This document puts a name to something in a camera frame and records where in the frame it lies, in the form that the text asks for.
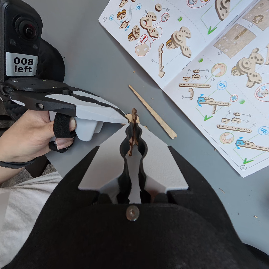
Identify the tapered wooden stick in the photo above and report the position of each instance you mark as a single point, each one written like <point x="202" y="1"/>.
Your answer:
<point x="151" y="111"/>

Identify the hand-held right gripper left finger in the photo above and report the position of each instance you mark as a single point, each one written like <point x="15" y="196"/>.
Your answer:
<point x="100" y="168"/>

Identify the person's left hand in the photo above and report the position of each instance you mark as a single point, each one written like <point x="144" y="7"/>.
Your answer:
<point x="27" y="134"/>

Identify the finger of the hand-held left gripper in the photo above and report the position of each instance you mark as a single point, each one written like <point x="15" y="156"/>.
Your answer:
<point x="94" y="113"/>
<point x="86" y="93"/>

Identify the black wristband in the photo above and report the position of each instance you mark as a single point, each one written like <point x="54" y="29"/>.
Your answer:
<point x="12" y="165"/>

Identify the open assembly instruction booklet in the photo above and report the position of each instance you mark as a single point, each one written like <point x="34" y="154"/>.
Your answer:
<point x="178" y="52"/>

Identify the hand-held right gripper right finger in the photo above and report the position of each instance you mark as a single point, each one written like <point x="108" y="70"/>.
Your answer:
<point x="162" y="168"/>

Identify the person's white shirt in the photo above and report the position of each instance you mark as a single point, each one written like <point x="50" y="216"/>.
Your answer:
<point x="21" y="206"/>

